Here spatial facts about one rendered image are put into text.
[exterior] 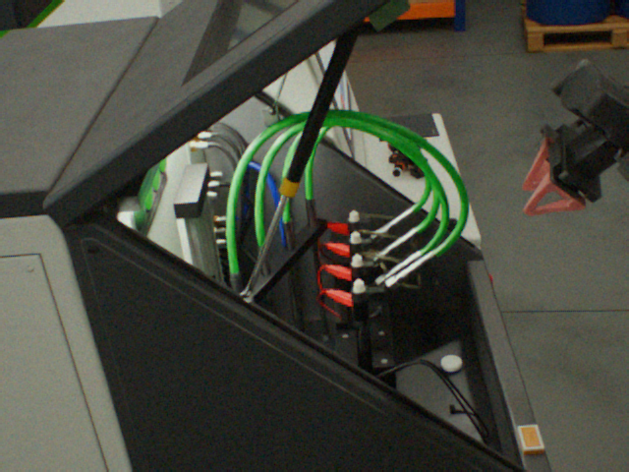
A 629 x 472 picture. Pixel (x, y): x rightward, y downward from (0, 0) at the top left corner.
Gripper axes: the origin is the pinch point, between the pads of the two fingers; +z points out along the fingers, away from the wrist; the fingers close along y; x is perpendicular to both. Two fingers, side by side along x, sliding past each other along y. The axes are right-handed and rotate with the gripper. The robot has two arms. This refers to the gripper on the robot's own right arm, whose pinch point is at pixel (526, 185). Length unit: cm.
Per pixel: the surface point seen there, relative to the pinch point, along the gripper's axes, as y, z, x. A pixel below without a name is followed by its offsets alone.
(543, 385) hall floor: -87, 84, -93
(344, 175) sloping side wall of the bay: 21.7, 27.7, -11.5
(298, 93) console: 38.7, 21.9, -13.4
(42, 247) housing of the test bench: 51, 20, 61
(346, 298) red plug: 11.1, 29.1, 17.9
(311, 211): 22.7, 33.1, -2.1
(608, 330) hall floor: -103, 68, -127
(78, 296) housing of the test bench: 44, 24, 60
